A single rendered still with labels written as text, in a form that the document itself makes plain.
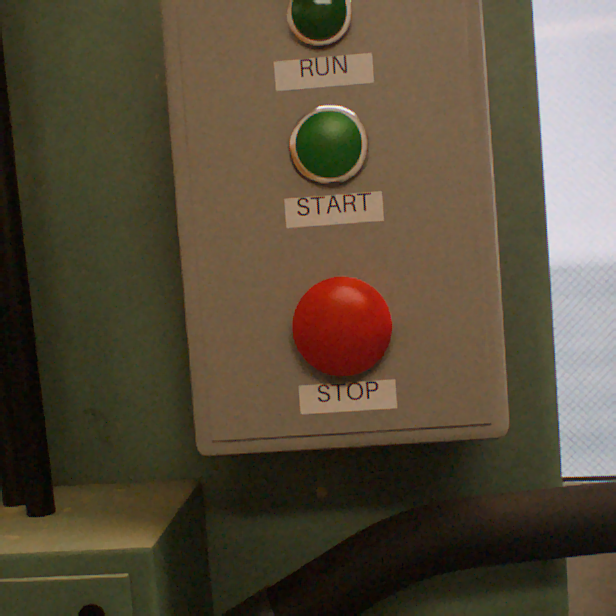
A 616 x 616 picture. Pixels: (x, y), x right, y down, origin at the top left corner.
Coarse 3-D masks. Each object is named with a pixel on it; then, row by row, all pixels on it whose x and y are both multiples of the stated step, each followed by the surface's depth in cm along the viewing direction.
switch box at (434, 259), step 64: (192, 0) 26; (256, 0) 26; (384, 0) 25; (448, 0) 25; (192, 64) 26; (256, 64) 26; (384, 64) 26; (448, 64) 25; (192, 128) 26; (256, 128) 26; (384, 128) 26; (448, 128) 26; (192, 192) 26; (256, 192) 26; (320, 192) 26; (384, 192) 26; (448, 192) 26; (192, 256) 26; (256, 256) 26; (320, 256) 26; (384, 256) 26; (448, 256) 26; (192, 320) 27; (256, 320) 26; (448, 320) 26; (192, 384) 27; (256, 384) 26; (448, 384) 26; (256, 448) 27; (320, 448) 27
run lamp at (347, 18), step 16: (304, 0) 25; (320, 0) 25; (336, 0) 25; (288, 16) 25; (304, 16) 25; (320, 16) 25; (336, 16) 25; (304, 32) 25; (320, 32) 25; (336, 32) 25
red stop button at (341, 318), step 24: (312, 288) 25; (336, 288) 25; (360, 288) 25; (312, 312) 25; (336, 312) 25; (360, 312) 25; (384, 312) 25; (312, 336) 25; (336, 336) 25; (360, 336) 25; (384, 336) 25; (312, 360) 25; (336, 360) 25; (360, 360) 25
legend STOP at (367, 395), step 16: (320, 384) 26; (336, 384) 26; (352, 384) 26; (368, 384) 26; (384, 384) 26; (304, 400) 26; (320, 400) 26; (336, 400) 26; (352, 400) 26; (368, 400) 26; (384, 400) 26
